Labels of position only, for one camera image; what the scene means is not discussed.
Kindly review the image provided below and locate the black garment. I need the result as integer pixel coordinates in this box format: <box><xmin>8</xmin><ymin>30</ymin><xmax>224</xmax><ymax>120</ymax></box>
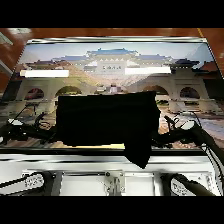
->
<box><xmin>54</xmin><ymin>91</ymin><xmax>162</xmax><ymax>170</ymax></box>

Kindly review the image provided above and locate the silver frame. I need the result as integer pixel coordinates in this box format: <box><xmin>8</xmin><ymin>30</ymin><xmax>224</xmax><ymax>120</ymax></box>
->
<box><xmin>0</xmin><ymin>152</ymin><xmax>224</xmax><ymax>197</ymax></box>

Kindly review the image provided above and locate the black cable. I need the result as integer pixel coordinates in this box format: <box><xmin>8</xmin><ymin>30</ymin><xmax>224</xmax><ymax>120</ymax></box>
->
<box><xmin>190</xmin><ymin>111</ymin><xmax>224</xmax><ymax>189</ymax></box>

